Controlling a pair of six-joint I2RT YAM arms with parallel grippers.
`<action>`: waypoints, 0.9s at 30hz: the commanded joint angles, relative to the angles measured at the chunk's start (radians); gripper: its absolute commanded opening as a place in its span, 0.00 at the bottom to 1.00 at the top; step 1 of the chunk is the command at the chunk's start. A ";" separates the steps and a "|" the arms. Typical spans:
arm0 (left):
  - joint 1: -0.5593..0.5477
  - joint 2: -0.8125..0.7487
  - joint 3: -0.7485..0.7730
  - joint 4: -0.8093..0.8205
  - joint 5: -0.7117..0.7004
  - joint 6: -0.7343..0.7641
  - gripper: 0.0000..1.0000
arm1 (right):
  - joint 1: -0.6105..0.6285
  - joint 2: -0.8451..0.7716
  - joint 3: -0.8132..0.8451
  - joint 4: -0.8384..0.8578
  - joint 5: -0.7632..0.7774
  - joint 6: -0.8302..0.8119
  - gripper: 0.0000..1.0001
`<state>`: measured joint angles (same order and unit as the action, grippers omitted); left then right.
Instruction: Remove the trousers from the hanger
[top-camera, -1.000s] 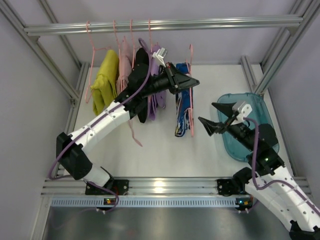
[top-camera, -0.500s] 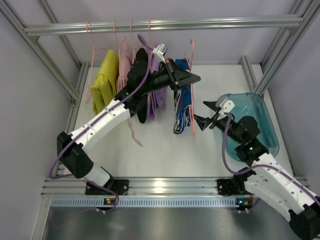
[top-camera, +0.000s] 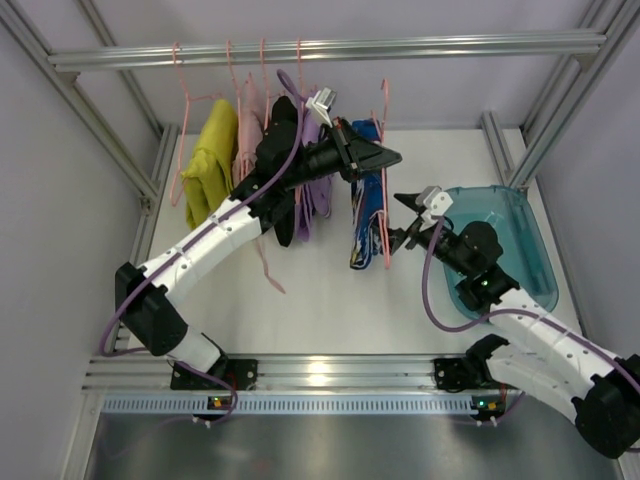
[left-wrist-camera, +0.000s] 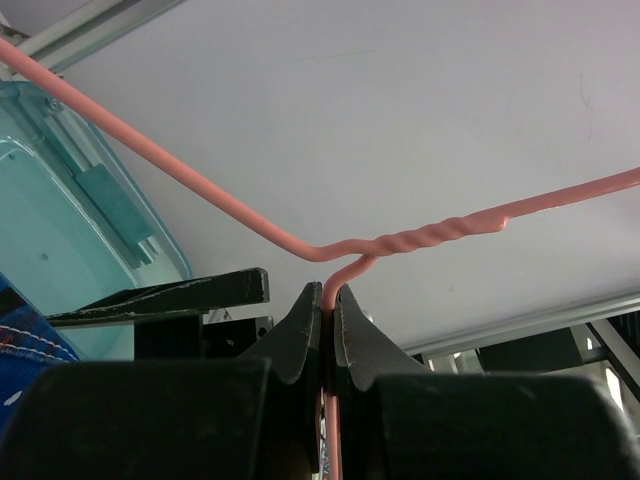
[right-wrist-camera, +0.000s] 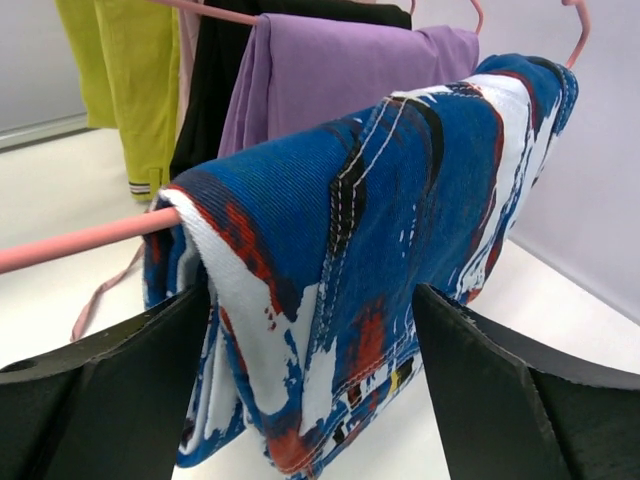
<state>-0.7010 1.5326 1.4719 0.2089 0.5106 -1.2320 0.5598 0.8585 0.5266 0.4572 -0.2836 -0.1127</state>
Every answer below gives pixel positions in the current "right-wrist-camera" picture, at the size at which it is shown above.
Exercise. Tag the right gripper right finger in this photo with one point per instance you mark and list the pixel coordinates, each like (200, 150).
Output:
(510, 407)

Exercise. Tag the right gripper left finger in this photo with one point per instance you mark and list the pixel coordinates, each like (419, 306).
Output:
(109, 406)

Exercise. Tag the pink hanger of blue trousers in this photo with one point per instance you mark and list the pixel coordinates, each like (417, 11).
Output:
(24, 256)

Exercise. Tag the blue patterned trousers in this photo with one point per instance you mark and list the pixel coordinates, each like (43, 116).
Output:
(311, 246)

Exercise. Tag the yellow trousers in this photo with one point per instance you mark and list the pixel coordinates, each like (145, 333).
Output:
(125, 90)

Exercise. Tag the black trousers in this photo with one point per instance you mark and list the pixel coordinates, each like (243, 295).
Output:
(219, 50)

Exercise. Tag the purple trousers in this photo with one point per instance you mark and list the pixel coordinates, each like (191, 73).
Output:
(298, 72)

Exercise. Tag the pink hanger of purple trousers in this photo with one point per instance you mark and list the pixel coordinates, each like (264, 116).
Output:
(245, 19)

